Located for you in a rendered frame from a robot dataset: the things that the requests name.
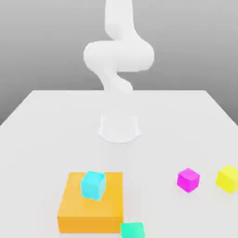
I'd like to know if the small cyan cube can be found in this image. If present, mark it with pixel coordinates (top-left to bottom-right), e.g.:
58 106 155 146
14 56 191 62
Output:
80 170 106 201

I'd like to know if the small yellow cube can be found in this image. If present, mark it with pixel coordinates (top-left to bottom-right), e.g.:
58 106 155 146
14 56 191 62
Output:
215 165 238 194

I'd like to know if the small green cube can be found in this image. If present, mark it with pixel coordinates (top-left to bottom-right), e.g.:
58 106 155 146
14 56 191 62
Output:
120 222 145 238

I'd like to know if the small magenta cube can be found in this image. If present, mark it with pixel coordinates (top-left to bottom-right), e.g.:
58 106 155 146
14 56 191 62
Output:
177 167 201 193

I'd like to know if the large orange box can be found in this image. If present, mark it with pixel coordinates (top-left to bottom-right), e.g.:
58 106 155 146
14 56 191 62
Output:
57 172 124 234

